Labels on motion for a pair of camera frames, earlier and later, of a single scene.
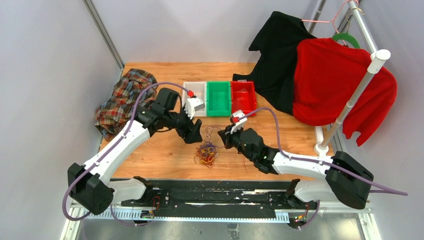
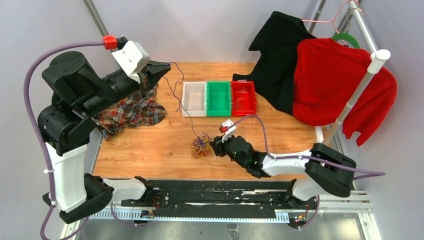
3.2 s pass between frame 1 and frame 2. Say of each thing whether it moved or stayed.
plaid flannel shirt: stayed
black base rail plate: stayed
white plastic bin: stayed
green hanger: stayed
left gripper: moved
